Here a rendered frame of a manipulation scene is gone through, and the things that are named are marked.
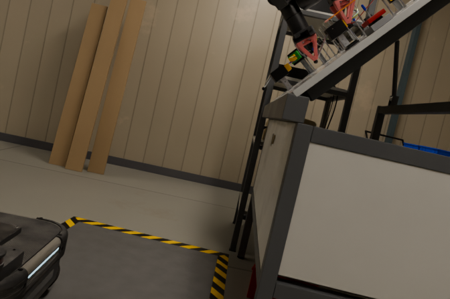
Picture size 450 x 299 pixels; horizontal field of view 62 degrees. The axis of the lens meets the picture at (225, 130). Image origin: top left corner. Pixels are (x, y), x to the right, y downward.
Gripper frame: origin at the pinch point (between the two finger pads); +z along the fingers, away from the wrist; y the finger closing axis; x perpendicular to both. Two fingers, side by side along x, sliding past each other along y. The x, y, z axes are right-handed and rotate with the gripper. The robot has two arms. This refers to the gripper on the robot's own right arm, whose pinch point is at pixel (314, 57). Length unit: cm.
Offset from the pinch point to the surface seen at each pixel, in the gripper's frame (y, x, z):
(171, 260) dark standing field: 47, 101, 54
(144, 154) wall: 236, 169, -3
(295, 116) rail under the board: -32.1, 13.6, 11.7
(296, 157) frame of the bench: -32.7, 17.8, 20.7
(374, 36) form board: -28.9, -11.5, 3.3
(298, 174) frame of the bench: -33.0, 19.4, 24.6
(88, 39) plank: 198, 148, -118
